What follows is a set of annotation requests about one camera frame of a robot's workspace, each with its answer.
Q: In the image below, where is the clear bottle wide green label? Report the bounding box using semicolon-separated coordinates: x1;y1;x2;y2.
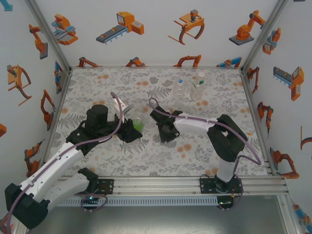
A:
132;108;147;137

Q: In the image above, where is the clear unlabelled plastic bottle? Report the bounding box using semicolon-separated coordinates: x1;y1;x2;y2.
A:
173;78;187;99

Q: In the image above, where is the clear bottle thin green label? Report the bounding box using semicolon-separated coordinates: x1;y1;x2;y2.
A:
191;71;206;100

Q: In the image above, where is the floral patterned table cover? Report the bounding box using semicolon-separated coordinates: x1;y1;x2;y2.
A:
47;67;271;177

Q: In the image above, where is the aluminium frame side rail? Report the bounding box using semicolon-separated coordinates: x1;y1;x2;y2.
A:
240;69;278;176
43;69;74;166

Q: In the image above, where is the wide aluminium base rail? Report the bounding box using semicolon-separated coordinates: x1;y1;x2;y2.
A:
46;175;290;197

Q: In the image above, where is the slotted grey cable tray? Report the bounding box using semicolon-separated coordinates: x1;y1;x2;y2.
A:
52;196;219;207

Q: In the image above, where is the aluminium frame post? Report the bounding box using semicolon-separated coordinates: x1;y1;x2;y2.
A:
240;0;291;73
25;0;73;73

